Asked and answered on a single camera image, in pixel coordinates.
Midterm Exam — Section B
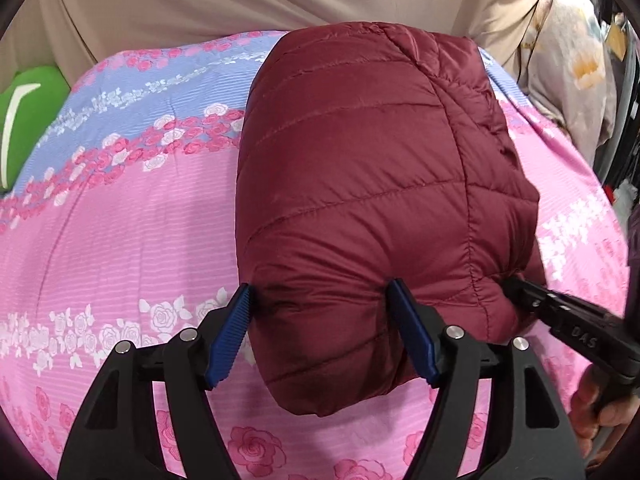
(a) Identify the pink floral bed sheet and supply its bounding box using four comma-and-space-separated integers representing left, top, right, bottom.
1, 32, 628, 479

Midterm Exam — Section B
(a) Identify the beige curtain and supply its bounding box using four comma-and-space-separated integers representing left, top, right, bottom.
1, 0, 538, 84

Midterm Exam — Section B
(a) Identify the person's right hand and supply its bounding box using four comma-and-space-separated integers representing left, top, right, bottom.
570, 365, 639, 455

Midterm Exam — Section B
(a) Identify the grey floral fabric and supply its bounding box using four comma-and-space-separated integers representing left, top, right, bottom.
518, 0, 617, 164

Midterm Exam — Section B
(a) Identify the green pillow white stripe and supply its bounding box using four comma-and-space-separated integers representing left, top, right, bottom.
1, 65, 70, 193

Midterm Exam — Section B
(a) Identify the maroon quilted puffer jacket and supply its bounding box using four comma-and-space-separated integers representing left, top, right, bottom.
235, 22, 544, 416

